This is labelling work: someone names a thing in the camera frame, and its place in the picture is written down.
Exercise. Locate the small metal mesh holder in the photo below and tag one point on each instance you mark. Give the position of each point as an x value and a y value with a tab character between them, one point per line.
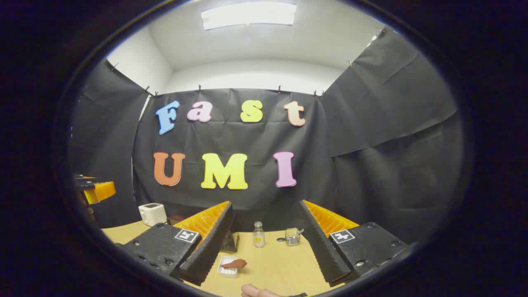
292	239

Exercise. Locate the black electric oven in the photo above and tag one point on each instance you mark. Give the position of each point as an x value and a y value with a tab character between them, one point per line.
231	243

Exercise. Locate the ceiling light panel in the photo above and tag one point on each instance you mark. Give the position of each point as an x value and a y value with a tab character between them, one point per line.
247	14

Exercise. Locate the clear bottle yellow label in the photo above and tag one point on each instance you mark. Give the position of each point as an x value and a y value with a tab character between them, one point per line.
258	237

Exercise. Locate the white toaster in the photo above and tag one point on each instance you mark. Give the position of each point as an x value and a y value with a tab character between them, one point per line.
152	214

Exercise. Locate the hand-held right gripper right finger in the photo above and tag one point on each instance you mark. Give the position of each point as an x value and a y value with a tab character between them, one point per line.
326	255

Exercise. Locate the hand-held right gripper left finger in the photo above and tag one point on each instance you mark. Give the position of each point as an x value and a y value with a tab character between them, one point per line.
210	251

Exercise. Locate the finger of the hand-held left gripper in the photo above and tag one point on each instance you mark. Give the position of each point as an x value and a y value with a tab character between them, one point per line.
103	190

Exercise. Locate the brown meat steak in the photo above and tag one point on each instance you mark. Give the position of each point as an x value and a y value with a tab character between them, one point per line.
235	264

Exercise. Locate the white rectangular tray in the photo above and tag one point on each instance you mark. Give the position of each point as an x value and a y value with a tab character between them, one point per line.
229	273

